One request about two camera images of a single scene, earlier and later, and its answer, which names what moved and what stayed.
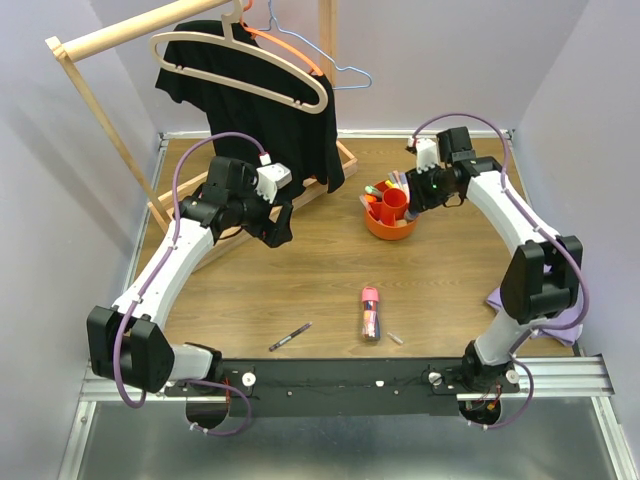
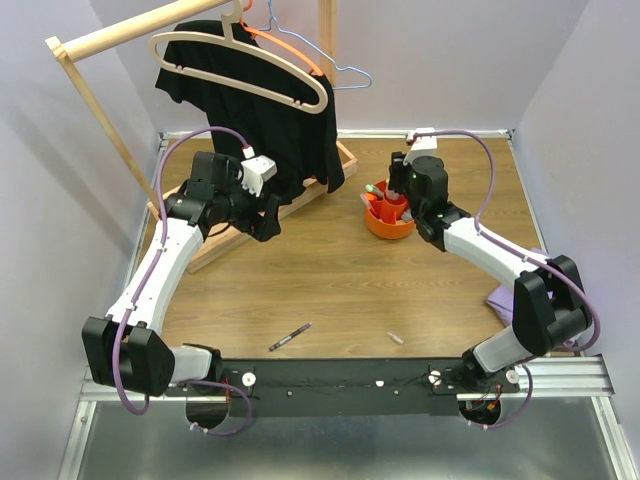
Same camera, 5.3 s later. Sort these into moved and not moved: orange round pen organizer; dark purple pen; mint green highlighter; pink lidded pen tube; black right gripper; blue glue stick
Moved: pink lidded pen tube; black right gripper
Not moved: mint green highlighter; blue glue stick; orange round pen organizer; dark purple pen
